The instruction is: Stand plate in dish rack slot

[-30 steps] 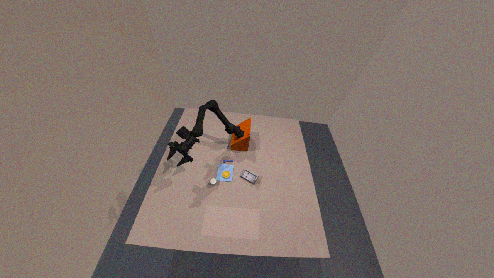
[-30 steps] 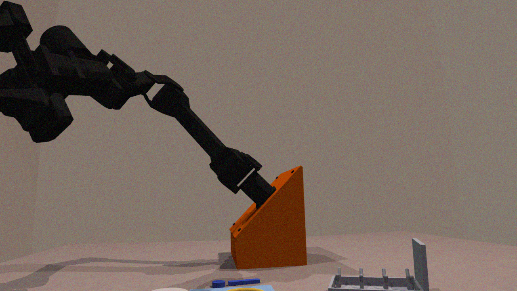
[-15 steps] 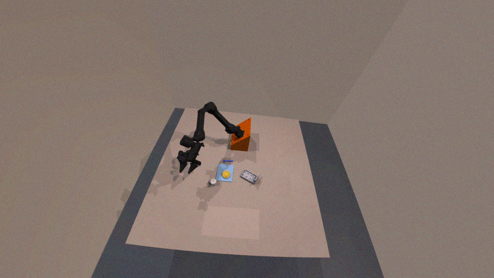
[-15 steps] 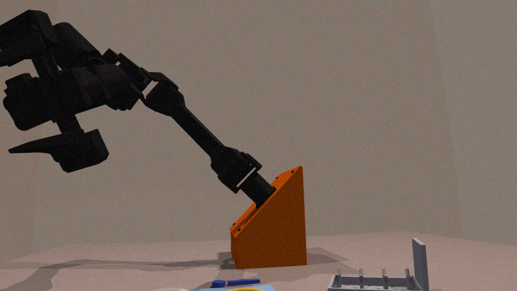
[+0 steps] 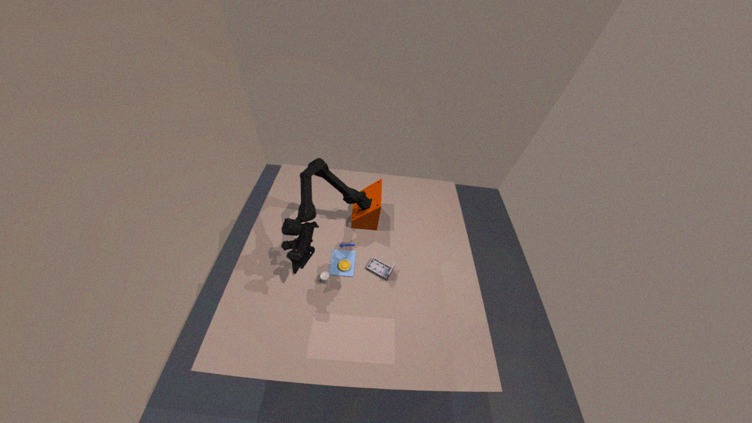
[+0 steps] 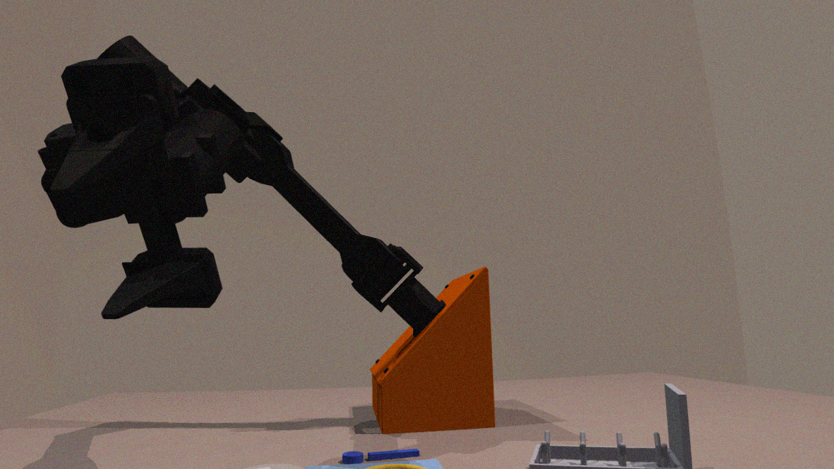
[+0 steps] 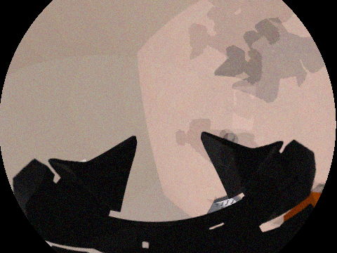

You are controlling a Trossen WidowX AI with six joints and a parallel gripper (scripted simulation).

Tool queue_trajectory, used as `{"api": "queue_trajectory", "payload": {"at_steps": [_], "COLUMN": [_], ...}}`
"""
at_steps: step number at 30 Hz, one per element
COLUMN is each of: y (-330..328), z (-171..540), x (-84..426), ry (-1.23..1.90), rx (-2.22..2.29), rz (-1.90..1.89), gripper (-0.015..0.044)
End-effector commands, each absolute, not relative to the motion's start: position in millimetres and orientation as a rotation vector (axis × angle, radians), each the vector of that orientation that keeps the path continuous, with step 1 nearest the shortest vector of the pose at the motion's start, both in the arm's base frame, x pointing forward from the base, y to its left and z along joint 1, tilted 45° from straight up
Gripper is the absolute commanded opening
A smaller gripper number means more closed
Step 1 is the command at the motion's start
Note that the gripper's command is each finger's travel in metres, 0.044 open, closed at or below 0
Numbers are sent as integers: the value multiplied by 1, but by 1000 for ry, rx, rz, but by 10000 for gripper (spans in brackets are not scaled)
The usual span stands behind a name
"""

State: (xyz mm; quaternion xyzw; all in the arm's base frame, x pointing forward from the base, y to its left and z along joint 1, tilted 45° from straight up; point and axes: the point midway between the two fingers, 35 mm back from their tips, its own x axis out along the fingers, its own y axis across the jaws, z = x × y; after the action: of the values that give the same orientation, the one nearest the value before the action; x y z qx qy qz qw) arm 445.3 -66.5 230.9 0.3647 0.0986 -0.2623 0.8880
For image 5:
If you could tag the grey dish rack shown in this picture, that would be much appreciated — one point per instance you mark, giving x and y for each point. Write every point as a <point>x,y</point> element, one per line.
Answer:
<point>379,268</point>

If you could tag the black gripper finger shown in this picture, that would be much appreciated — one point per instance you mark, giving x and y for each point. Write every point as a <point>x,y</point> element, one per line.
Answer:
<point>306,258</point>
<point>296,265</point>

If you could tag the light blue flat square sheet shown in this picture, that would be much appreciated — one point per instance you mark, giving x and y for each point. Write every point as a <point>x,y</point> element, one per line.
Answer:
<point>336,257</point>

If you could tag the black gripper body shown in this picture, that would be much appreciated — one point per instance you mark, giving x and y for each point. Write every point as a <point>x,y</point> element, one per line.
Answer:
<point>303,247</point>

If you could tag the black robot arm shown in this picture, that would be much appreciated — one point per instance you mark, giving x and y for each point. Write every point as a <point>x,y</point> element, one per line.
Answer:
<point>307,211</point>

